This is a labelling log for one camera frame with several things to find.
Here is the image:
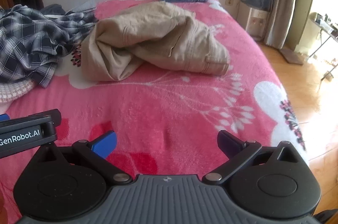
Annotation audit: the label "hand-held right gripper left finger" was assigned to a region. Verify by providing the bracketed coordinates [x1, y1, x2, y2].
[34, 131, 132, 185]

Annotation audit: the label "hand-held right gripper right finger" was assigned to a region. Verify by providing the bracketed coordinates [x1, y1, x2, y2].
[203, 130, 301, 185]

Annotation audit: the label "beige pants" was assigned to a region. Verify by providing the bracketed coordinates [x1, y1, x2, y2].
[80, 1, 230, 82]

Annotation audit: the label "pink white checked garment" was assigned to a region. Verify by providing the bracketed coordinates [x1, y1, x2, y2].
[0, 80, 36, 103]

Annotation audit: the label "pink floral blanket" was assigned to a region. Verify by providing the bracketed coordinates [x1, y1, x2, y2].
[0, 0, 308, 224]

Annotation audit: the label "dark plaid shirt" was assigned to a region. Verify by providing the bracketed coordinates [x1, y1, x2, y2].
[0, 4, 99, 88]

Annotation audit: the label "brown doormat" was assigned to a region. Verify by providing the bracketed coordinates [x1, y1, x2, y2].
[280, 48, 304, 65]

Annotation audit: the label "dark garment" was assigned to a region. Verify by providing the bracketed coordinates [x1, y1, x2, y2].
[41, 4, 66, 16]

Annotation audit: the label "white water dispenser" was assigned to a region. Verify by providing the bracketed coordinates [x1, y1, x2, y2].
[239, 1, 270, 41]

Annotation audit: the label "light grey cloth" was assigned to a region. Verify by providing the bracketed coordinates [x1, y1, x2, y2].
[66, 0, 97, 14]

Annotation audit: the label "folding table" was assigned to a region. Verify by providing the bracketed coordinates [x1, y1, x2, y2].
[308, 12, 338, 82]

